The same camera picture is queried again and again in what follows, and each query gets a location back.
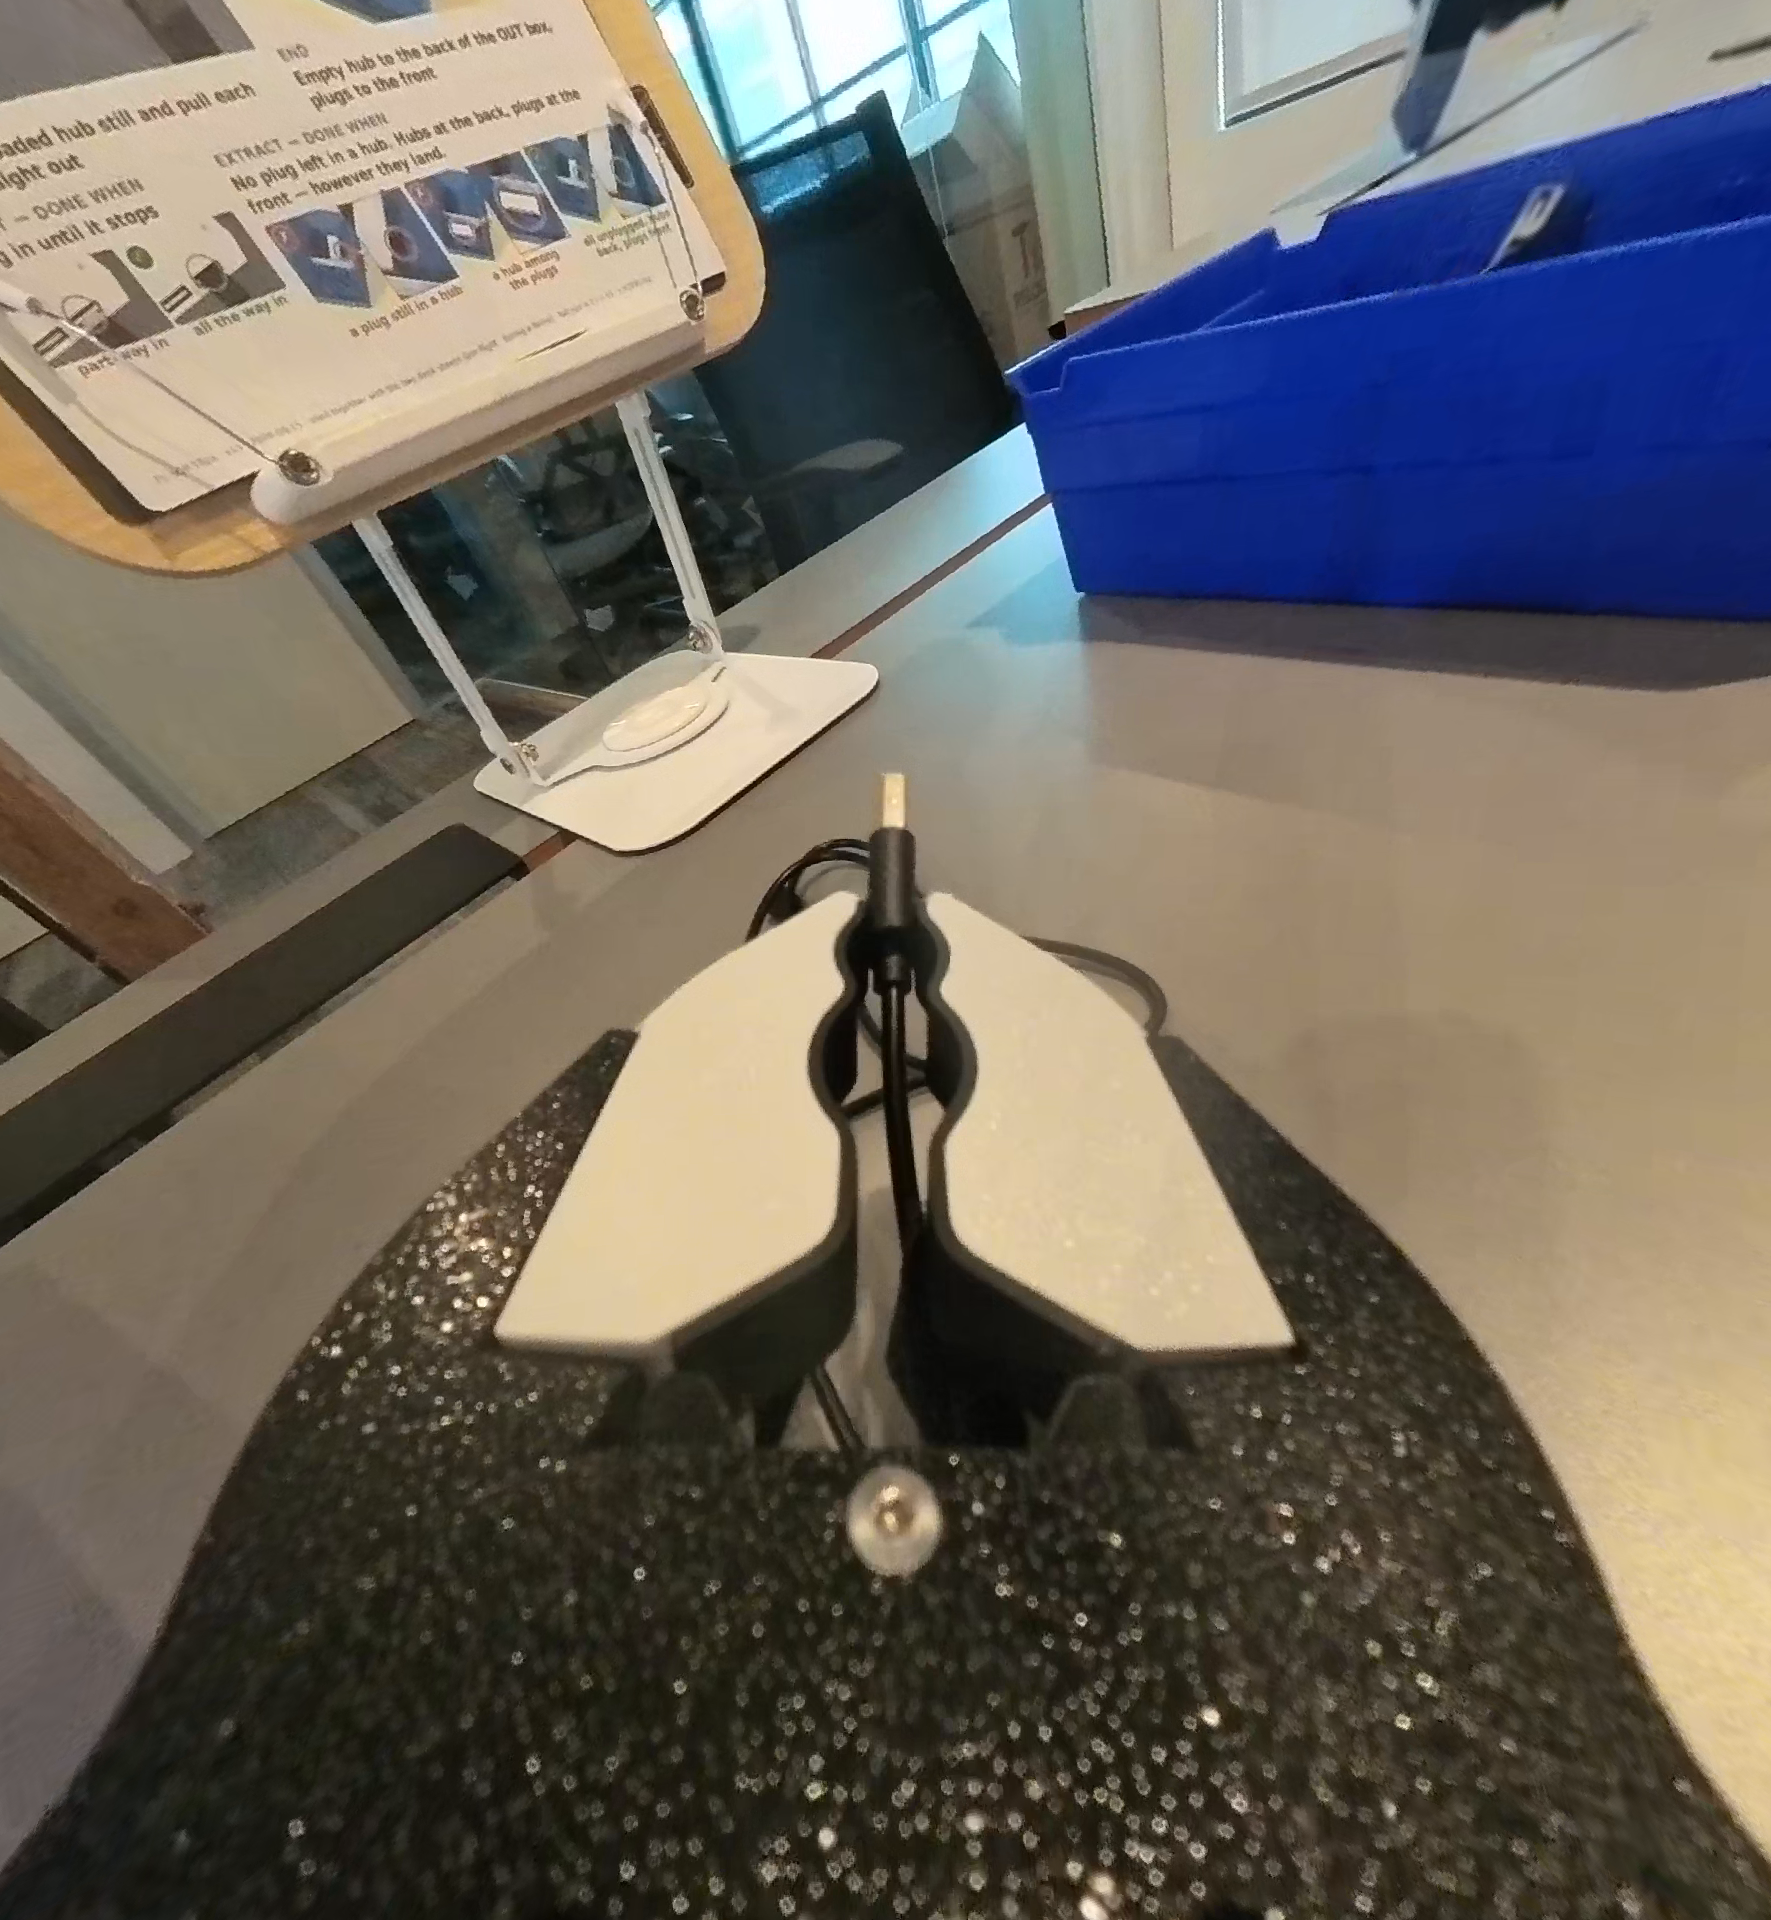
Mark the rounded wooden board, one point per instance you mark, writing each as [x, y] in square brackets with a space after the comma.
[736, 224]

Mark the wooden column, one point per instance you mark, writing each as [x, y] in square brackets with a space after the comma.
[46, 840]

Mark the black flat device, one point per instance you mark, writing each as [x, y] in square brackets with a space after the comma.
[1537, 224]

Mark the blue plastic bin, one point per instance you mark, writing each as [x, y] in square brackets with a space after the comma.
[1426, 450]

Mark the wooden edged table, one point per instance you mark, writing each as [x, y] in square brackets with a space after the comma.
[1335, 202]

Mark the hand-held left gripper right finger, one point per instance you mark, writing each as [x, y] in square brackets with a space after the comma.
[1110, 1186]

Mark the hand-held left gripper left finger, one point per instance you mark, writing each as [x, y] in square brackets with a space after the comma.
[677, 1186]

